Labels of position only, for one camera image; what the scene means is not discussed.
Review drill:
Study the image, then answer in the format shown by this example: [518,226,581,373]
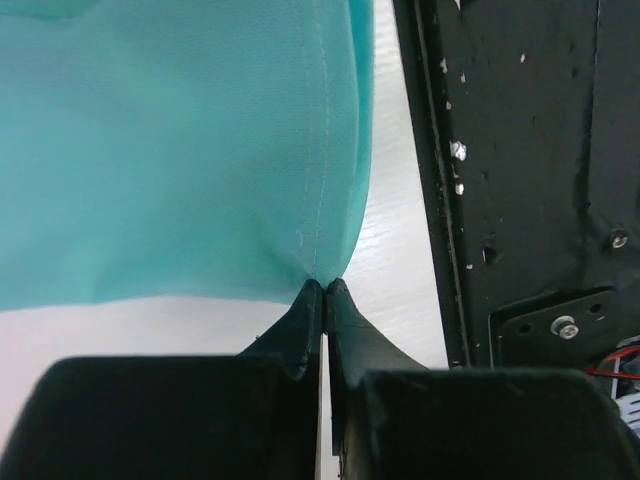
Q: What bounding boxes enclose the teal t shirt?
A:
[1,1,375,310]

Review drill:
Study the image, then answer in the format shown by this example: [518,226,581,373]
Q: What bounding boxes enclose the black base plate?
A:
[394,0,639,384]

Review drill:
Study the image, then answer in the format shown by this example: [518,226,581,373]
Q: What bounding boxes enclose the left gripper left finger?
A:
[1,280,323,479]

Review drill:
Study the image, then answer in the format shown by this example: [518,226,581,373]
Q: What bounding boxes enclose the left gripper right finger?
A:
[325,280,639,479]

